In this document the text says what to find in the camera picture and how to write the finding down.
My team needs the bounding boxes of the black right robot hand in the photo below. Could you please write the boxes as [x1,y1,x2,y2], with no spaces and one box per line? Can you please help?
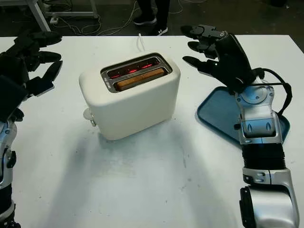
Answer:
[180,24,257,95]

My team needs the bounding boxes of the blue plastic tray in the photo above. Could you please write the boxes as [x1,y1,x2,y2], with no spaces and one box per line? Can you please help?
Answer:
[195,85,292,149]

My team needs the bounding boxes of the brown toast slice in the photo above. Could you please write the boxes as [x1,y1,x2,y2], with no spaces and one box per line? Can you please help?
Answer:
[117,67,165,92]

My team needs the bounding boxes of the person in dark trousers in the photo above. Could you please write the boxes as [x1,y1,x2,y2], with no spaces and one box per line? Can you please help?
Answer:
[136,0,170,28]

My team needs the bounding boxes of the white two-slot toaster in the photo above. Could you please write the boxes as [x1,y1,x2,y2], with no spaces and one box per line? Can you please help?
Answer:
[79,51,181,141]

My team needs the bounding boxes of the white floor cable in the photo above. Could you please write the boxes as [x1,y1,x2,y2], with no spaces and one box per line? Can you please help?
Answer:
[80,0,140,35]

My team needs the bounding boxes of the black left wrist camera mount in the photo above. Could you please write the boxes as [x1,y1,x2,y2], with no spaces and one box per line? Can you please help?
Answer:
[0,75,27,122]

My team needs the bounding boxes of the white toaster lever knob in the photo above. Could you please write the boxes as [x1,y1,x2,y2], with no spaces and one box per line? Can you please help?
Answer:
[83,108,95,120]

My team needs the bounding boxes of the white toaster power cord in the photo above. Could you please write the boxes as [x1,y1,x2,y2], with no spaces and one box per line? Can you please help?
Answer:
[136,34,146,53]

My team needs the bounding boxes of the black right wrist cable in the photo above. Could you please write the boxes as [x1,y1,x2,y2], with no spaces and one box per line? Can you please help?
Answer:
[253,68,293,117]

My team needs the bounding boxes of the white metal frame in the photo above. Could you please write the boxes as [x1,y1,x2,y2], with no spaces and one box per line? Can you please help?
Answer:
[29,0,100,32]

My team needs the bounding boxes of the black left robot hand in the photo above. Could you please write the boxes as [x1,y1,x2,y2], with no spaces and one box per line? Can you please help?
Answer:
[0,30,64,98]

